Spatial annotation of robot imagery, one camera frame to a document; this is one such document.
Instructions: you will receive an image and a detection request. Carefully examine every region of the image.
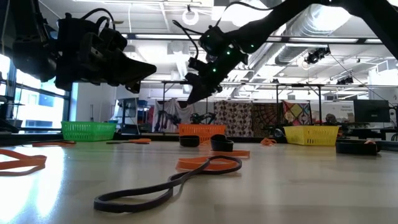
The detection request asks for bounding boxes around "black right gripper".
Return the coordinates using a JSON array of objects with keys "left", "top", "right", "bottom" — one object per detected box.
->
[{"left": 186, "top": 26, "right": 249, "bottom": 105}]

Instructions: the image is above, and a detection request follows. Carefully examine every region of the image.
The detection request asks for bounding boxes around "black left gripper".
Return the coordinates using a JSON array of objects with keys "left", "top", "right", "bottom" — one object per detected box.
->
[{"left": 54, "top": 12, "right": 157, "bottom": 94}]

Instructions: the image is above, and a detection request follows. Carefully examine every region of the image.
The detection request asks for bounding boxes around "wide black rubber band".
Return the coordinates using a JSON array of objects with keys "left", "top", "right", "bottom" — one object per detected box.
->
[
  {"left": 178, "top": 134, "right": 201, "bottom": 147},
  {"left": 210, "top": 134, "right": 234, "bottom": 152}
]

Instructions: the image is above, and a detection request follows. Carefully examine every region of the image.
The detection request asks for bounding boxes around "thin black rubber band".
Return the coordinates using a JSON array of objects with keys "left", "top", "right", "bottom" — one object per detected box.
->
[
  {"left": 93, "top": 154, "right": 243, "bottom": 214},
  {"left": 105, "top": 141, "right": 150, "bottom": 145}
]

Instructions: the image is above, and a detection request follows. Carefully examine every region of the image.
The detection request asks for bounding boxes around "monitor on stand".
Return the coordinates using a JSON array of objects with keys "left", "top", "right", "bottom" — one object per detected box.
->
[{"left": 117, "top": 97, "right": 140, "bottom": 134}]

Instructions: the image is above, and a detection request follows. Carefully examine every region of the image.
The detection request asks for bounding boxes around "white hanging cloth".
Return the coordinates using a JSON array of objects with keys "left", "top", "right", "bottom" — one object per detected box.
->
[{"left": 152, "top": 98, "right": 197, "bottom": 133}]

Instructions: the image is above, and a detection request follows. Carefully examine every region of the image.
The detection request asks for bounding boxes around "orange plastic basket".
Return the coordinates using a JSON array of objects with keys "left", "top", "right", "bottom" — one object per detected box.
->
[{"left": 178, "top": 124, "right": 227, "bottom": 143}]

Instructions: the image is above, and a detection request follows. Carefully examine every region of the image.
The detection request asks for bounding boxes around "brown dotted hanging cloth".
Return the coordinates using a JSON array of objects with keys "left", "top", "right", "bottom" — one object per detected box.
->
[{"left": 213, "top": 100, "right": 253, "bottom": 138}]

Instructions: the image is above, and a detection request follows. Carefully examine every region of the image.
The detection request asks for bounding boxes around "dark mandala hanging cloth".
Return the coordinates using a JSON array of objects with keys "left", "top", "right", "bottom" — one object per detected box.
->
[{"left": 251, "top": 102, "right": 284, "bottom": 138}]

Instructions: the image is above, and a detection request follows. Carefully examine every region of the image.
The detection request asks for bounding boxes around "green plastic basket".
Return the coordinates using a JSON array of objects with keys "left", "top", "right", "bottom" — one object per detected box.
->
[{"left": 60, "top": 121, "right": 118, "bottom": 142}]

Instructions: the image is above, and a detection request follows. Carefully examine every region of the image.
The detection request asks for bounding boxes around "large window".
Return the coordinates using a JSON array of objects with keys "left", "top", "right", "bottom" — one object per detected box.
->
[{"left": 0, "top": 52, "right": 75, "bottom": 133}]

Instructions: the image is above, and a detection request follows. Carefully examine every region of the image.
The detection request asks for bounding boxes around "colourful diamond hanging cloth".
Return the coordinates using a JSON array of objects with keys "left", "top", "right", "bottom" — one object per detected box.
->
[{"left": 282, "top": 101, "right": 312, "bottom": 127}]

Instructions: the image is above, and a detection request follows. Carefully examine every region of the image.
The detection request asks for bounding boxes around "yellow plastic basket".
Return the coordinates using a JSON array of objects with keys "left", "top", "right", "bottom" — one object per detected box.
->
[{"left": 283, "top": 125, "right": 340, "bottom": 147}]

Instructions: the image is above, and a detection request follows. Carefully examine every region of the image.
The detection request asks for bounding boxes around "black pipe rack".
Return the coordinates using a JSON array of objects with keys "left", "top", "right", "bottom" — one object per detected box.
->
[{"left": 161, "top": 80, "right": 323, "bottom": 125}]

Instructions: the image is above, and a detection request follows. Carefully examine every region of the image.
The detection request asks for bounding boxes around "person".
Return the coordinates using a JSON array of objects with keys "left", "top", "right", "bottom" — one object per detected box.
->
[{"left": 324, "top": 113, "right": 339, "bottom": 126}]

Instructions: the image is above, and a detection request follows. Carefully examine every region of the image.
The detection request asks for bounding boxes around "black background monitor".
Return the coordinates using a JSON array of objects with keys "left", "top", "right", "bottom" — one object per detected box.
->
[{"left": 353, "top": 99, "right": 391, "bottom": 123}]

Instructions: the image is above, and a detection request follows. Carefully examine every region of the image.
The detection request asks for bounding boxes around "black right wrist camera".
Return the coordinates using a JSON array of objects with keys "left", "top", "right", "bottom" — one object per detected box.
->
[{"left": 187, "top": 57, "right": 208, "bottom": 75}]

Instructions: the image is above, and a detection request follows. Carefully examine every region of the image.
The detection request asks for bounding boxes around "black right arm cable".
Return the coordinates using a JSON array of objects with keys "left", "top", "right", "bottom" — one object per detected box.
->
[{"left": 172, "top": 1, "right": 280, "bottom": 60}]

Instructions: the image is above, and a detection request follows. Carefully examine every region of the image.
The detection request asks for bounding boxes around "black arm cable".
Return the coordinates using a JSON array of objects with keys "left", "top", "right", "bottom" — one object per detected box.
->
[
  {"left": 172, "top": 1, "right": 280, "bottom": 60},
  {"left": 79, "top": 7, "right": 116, "bottom": 32}
]

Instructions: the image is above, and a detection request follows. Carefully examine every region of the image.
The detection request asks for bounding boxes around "black aluminium table frame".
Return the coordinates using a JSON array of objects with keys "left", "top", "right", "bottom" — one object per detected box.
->
[{"left": 0, "top": 132, "right": 398, "bottom": 147}]

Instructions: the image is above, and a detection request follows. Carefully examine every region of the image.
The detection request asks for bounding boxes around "white coiled cable ring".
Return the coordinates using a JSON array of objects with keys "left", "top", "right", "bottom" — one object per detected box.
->
[{"left": 182, "top": 8, "right": 200, "bottom": 26}]

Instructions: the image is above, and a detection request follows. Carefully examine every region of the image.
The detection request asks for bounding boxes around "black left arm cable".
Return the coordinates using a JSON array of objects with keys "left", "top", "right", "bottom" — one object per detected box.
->
[{"left": 79, "top": 7, "right": 116, "bottom": 32}]

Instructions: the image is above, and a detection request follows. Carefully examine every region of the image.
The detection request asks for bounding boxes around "silver ventilation duct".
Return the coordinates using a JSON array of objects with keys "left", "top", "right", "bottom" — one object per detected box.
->
[{"left": 275, "top": 4, "right": 354, "bottom": 66}]

